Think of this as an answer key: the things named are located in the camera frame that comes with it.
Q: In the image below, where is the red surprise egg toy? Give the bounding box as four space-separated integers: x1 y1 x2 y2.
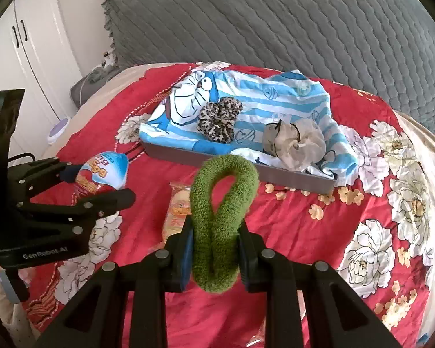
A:
74 152 129 199

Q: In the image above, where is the yellow packaged rice cracker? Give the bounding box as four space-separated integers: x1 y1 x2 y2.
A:
150 182 191 252

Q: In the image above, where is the green fuzzy scrunchie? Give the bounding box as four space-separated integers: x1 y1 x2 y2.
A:
189 166 259 294

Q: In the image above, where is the leopard print scrunchie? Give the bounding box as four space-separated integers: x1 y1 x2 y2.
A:
197 97 243 144

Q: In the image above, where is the beige sheer scrunchie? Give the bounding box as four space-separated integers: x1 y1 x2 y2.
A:
262 119 326 171

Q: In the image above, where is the pink packaged rice cracker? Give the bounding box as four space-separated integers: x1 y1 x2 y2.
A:
246 291 306 347

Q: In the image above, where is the purple white round object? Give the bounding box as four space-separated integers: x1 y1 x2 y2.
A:
47 117 70 145

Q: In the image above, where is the red floral quilt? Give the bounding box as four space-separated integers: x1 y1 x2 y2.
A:
24 64 435 347

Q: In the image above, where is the grey bag on floor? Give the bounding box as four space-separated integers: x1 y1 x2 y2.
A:
70 65 122 109

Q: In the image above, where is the white wardrobe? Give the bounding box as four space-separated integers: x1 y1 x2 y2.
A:
0 0 81 157

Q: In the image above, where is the grey shallow tray box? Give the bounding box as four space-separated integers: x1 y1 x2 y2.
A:
142 142 336 195

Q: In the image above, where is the blue striped Doraemon cloth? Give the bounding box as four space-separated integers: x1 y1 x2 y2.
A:
139 68 358 186

